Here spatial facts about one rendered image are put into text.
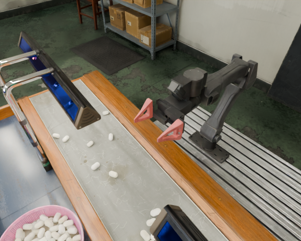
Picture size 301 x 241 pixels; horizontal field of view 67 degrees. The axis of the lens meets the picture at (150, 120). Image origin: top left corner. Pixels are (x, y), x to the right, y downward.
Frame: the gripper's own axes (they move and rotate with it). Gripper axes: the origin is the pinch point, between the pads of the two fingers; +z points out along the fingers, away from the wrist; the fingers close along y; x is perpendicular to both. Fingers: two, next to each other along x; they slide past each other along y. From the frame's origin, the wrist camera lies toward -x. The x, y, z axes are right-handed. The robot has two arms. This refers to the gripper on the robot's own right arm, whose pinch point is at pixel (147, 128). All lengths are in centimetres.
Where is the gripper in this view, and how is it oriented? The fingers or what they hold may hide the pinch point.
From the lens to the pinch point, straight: 63.4
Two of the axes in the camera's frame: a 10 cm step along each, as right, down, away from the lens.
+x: 0.1, 7.0, 7.1
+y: 6.7, 5.3, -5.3
